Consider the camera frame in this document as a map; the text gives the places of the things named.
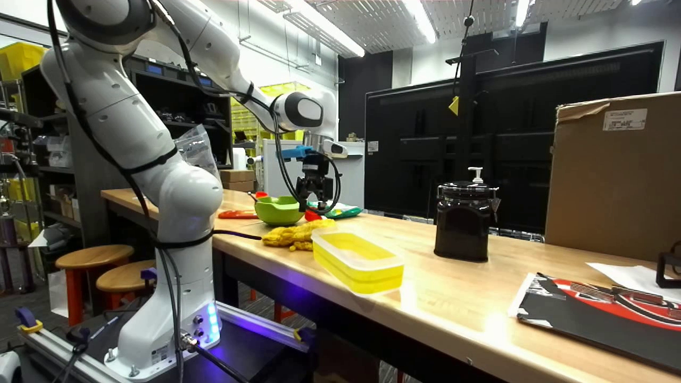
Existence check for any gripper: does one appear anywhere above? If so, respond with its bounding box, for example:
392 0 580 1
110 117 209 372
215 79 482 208
295 155 335 213

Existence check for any yellow cloth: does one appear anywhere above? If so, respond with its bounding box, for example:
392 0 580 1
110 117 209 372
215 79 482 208
261 219 337 252

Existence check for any green packet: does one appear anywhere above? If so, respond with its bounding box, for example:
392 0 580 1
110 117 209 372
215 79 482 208
309 201 364 220

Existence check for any green bowl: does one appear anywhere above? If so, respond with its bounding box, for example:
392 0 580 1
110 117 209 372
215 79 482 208
254 195 305 227

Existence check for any stack of cardboard boxes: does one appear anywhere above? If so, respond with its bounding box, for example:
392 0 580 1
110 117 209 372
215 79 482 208
219 169 256 193

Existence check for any clear yellow plastic container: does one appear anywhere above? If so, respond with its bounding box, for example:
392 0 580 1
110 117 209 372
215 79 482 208
311 228 405 296

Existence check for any clear plastic bag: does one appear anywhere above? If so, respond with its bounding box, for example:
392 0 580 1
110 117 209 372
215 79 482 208
174 124 220 179

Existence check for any black jar with white pump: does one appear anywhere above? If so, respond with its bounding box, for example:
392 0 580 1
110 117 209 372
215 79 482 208
433 166 501 263

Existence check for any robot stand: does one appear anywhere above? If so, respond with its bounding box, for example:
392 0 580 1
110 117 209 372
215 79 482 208
15 301 320 383

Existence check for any black shelf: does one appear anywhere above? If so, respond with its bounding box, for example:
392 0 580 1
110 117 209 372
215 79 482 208
20 52 234 251

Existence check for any round wooden stool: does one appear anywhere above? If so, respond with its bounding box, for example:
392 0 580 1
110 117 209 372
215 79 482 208
54 244 135 327
95 259 158 312

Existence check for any large black screen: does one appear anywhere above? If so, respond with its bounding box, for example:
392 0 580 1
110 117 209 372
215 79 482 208
364 40 666 235

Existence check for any large cardboard box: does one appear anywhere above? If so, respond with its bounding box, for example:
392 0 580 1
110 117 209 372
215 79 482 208
544 91 681 263

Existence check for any black and red board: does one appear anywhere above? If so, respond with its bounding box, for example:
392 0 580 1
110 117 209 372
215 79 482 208
508 272 681 373

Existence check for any yellow bin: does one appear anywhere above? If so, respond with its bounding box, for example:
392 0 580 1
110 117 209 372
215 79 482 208
0 42 48 82

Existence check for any white paper sheet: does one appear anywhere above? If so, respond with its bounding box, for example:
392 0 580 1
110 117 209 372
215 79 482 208
585 261 681 304

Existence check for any black cable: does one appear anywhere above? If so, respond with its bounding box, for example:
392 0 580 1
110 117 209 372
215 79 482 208
181 332 252 383

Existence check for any black frame object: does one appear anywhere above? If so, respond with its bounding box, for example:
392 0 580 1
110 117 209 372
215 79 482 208
655 241 681 289

